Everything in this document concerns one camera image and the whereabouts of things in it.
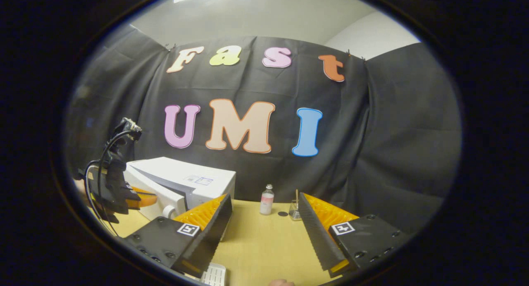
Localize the glass jar with stick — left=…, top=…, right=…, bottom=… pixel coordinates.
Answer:
left=288, top=190, right=302, bottom=221

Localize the black backdrop cloth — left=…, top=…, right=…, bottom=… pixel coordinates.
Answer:
left=64, top=25, right=462, bottom=237

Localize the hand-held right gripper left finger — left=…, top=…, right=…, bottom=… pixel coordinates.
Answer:
left=124, top=194, right=233, bottom=278

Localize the black camera cable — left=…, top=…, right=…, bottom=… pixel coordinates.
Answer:
left=84, top=129, right=139, bottom=237

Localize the white microwave oven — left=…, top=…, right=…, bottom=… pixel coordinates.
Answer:
left=124, top=157, right=236, bottom=221

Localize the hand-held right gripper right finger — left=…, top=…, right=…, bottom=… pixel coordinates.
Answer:
left=298, top=192, right=410, bottom=278

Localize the white plastic tray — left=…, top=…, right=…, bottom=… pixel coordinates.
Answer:
left=200, top=262, right=227, bottom=286

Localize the small pink label bottle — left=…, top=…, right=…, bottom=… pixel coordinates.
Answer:
left=260, top=184, right=275, bottom=215

